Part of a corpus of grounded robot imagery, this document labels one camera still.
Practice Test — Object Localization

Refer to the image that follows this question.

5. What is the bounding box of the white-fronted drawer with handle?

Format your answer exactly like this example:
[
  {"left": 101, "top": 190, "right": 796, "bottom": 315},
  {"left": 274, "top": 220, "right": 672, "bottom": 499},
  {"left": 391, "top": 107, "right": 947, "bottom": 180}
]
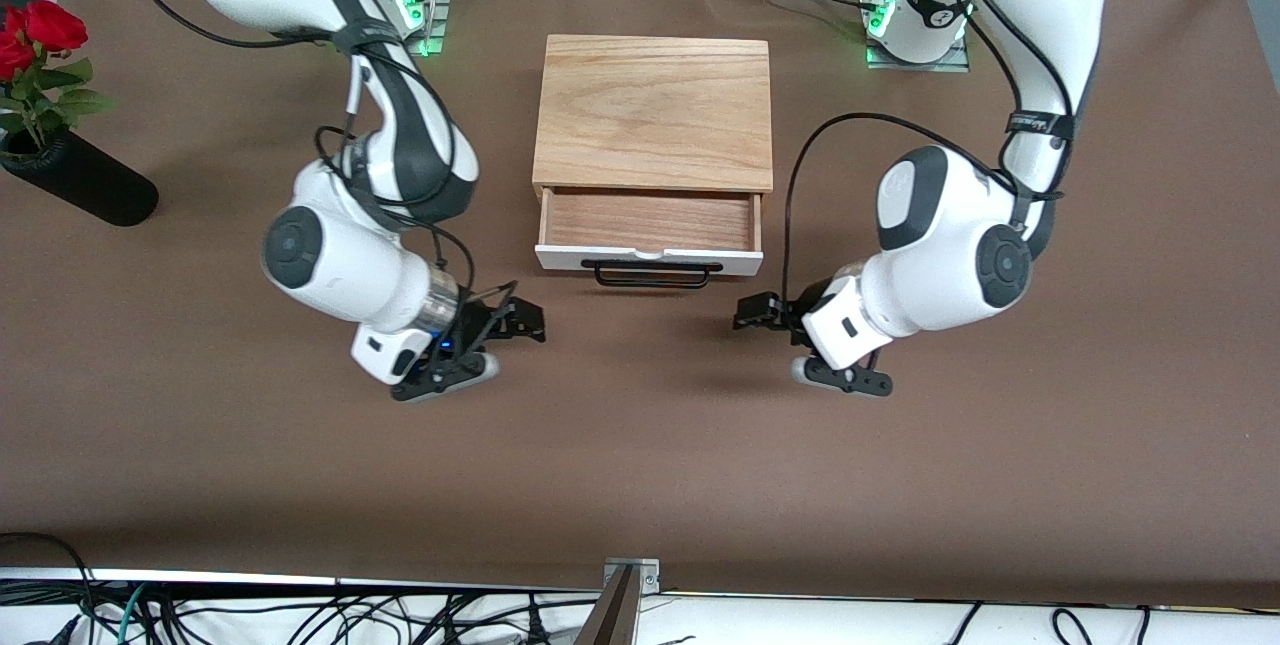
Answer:
[{"left": 535, "top": 187, "right": 766, "bottom": 276}]

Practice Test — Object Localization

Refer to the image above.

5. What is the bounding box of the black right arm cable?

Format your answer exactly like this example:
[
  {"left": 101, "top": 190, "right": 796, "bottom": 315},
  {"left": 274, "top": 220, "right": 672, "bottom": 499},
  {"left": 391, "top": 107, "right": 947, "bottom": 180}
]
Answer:
[{"left": 115, "top": 0, "right": 521, "bottom": 366}]

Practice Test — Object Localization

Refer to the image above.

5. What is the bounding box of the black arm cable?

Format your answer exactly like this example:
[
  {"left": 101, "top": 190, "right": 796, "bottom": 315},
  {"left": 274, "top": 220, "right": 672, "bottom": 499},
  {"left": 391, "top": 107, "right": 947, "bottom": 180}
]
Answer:
[
  {"left": 783, "top": 0, "right": 1076, "bottom": 311},
  {"left": 115, "top": 0, "right": 521, "bottom": 366}
]

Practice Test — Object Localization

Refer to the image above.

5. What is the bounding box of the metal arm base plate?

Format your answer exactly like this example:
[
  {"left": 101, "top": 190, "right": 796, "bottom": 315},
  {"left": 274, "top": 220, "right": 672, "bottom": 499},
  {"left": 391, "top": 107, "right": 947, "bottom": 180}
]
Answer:
[
  {"left": 865, "top": 20, "right": 971, "bottom": 74},
  {"left": 395, "top": 0, "right": 453, "bottom": 58}
]

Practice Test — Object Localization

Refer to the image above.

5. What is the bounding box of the teal cable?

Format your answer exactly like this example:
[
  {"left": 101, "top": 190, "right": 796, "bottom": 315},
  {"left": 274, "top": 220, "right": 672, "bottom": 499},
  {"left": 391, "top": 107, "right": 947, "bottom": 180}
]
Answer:
[{"left": 118, "top": 585, "right": 151, "bottom": 645}]

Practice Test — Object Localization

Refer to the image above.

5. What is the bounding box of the wooden drawer cabinet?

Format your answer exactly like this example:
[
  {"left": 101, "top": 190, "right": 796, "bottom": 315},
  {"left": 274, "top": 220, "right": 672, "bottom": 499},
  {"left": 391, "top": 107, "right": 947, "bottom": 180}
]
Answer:
[{"left": 531, "top": 34, "right": 776, "bottom": 204}]

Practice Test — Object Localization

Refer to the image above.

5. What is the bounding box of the black looped floor cable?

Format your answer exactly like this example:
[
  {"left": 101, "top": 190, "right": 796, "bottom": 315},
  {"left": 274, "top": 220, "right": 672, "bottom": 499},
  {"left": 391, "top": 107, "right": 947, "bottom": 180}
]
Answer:
[{"left": 0, "top": 532, "right": 96, "bottom": 616}]

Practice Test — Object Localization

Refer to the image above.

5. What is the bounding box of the black metal drawer handle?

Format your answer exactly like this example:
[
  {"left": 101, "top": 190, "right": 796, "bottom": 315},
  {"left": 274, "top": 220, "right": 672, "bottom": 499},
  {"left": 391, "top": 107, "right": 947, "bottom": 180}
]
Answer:
[{"left": 580, "top": 260, "right": 723, "bottom": 289}]

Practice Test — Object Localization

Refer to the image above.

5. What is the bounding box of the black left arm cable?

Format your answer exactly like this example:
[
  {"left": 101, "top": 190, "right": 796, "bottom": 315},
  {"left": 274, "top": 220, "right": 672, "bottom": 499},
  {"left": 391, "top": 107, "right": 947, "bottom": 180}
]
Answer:
[{"left": 783, "top": 0, "right": 1076, "bottom": 311}]

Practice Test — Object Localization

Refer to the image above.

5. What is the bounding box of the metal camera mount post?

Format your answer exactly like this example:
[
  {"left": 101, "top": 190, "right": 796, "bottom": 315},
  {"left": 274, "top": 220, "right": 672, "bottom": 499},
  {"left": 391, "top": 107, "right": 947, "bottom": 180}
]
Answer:
[{"left": 575, "top": 557, "right": 661, "bottom": 645}]

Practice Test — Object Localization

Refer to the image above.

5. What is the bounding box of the brown table cover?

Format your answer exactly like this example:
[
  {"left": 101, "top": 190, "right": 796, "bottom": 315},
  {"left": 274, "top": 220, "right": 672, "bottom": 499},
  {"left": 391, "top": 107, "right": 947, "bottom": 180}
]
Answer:
[{"left": 0, "top": 0, "right": 1280, "bottom": 598}]

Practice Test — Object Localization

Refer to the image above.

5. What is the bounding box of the red rose bouquet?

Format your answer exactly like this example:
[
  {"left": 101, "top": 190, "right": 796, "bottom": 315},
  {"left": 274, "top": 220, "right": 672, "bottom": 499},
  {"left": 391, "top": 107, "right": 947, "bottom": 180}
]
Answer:
[{"left": 0, "top": 0, "right": 117, "bottom": 151}]

